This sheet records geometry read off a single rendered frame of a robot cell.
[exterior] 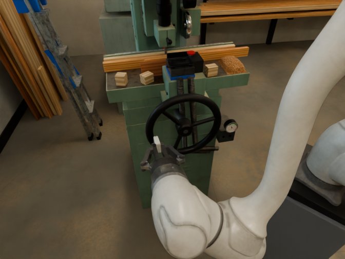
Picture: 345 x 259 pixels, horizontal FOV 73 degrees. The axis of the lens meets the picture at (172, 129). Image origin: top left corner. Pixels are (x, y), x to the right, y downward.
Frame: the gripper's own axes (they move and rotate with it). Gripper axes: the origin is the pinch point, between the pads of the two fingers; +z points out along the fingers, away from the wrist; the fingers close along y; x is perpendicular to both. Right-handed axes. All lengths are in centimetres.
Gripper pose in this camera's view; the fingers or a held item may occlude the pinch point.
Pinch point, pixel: (157, 144)
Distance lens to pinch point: 77.4
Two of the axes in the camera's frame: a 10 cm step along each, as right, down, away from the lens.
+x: 0.9, 9.2, 3.8
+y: -9.8, 1.5, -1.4
